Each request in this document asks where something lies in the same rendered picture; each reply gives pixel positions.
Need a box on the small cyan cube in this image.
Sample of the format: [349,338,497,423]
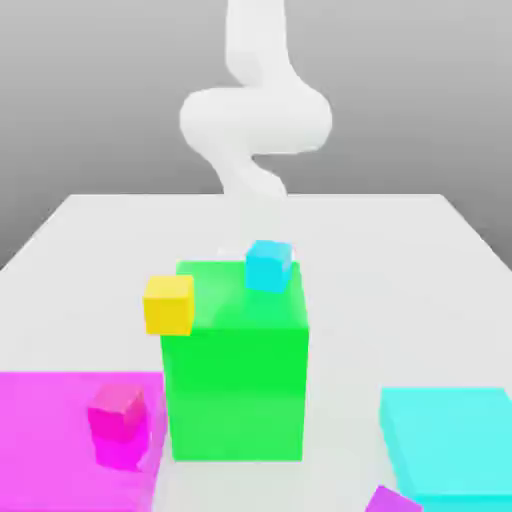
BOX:
[244,239,294,294]

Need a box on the small yellow cube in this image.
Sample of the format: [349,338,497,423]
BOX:
[142,274,196,337]

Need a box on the small magenta cube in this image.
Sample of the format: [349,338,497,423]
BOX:
[86,383,150,472]

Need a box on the small purple cube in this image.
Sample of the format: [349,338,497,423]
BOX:
[364,484,424,512]

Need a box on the large green box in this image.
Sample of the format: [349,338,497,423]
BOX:
[159,259,310,463]

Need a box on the large cyan box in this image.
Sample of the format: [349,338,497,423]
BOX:
[378,386,512,512]

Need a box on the large magenta box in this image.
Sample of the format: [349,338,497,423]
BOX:
[0,371,168,512]

